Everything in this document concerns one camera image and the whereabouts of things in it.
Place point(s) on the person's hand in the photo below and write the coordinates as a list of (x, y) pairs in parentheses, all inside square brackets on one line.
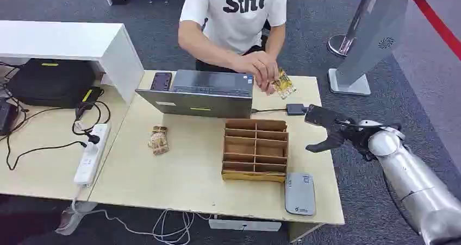
[(260, 70)]

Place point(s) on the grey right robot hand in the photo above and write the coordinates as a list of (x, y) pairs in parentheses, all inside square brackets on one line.
[(331, 128)]

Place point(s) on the yellow printed card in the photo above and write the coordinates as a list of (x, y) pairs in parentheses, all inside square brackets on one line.
[(283, 85)]

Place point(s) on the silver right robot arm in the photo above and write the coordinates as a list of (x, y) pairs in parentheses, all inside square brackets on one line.
[(414, 178)]

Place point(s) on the black power adapter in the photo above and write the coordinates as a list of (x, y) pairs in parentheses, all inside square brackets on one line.
[(296, 109)]

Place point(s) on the person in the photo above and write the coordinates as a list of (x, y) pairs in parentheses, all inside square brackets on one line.
[(234, 16)]

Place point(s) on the grey laptop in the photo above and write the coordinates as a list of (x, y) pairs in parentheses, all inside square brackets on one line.
[(205, 94)]

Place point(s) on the grey flat device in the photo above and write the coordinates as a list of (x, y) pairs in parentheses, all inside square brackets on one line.
[(300, 194)]

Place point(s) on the wooden card box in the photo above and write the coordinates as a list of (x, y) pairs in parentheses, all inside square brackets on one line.
[(255, 150)]

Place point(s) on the grey kiosk stand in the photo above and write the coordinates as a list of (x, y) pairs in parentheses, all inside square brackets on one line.
[(367, 41)]

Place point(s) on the black smartphone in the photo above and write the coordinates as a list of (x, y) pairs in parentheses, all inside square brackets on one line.
[(161, 81)]

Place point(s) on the white under-desk box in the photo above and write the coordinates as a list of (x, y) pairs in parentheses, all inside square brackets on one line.
[(245, 225)]

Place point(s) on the red barrier belt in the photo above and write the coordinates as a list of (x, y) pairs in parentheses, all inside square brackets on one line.
[(437, 22)]

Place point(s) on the black laptop charger brick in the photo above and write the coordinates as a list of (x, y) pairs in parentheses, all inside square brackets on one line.
[(90, 95)]

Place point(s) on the black plug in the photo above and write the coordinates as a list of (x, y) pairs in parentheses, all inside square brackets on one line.
[(93, 139)]

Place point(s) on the white power strip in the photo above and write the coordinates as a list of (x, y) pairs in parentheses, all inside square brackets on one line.
[(92, 154)]

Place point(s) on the white shelf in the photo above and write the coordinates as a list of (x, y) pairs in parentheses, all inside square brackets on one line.
[(72, 52)]

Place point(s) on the black bag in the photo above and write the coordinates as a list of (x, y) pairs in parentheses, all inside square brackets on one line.
[(52, 82)]

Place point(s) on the chrome stanchion post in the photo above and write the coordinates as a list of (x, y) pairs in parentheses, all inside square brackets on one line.
[(347, 24)]

